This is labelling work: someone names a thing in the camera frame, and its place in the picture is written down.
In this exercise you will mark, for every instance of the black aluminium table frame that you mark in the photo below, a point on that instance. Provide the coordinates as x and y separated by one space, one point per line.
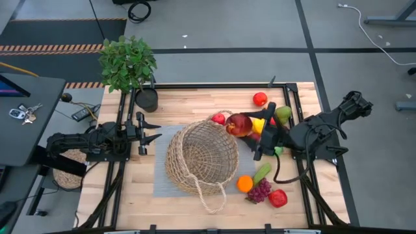
211 86

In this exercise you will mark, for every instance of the red yellow peach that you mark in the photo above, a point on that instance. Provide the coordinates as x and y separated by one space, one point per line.
239 125

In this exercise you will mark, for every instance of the black desk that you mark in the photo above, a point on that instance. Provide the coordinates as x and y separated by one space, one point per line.
32 136

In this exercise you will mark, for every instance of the black power adapter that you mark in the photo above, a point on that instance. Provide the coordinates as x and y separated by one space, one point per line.
83 113

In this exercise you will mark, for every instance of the small red apple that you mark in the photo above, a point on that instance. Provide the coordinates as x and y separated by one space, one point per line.
218 119

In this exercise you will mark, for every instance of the orange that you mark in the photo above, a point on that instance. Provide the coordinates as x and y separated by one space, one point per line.
244 184

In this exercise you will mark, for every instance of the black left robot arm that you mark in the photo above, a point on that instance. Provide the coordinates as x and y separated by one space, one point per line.
74 139

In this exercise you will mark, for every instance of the green pear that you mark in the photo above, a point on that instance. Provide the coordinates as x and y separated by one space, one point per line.
284 112

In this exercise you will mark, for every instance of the purple grape bunch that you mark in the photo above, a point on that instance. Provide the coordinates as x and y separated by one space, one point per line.
260 191

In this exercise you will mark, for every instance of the grey woven placemat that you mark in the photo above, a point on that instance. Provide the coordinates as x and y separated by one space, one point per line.
161 156

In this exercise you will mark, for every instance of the computer monitor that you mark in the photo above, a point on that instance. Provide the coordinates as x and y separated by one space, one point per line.
9 89

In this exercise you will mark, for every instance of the yellow bell pepper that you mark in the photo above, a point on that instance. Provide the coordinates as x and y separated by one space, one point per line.
258 126

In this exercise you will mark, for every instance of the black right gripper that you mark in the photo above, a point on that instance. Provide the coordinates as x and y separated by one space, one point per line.
273 139

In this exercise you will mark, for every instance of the green potted plant black pot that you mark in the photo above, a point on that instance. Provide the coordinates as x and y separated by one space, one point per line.
126 65

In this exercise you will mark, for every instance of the grey furniture foot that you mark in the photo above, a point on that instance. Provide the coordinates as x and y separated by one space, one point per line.
405 106

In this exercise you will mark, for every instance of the black hazard-striped floor mat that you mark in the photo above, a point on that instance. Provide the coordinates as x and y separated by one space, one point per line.
48 32

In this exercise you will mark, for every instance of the grey table base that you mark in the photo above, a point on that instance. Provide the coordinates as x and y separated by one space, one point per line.
390 21

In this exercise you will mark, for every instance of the bunch of metal keys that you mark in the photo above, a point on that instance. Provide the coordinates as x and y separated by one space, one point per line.
31 117

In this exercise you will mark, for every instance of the black castor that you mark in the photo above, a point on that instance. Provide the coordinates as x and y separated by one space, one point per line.
412 71

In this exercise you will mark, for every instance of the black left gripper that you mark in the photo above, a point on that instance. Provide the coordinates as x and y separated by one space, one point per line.
132 130

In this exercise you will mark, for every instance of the green cucumber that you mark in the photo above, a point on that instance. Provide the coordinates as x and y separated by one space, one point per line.
262 174

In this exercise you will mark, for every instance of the car key fob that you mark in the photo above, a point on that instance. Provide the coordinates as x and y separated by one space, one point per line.
16 113

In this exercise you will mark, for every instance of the round wicker stool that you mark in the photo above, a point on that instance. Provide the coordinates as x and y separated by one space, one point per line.
66 178

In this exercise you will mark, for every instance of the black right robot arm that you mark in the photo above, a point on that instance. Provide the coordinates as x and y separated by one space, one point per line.
312 133

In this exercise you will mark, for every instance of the bright red tomato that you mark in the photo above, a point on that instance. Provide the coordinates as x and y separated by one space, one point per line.
260 99

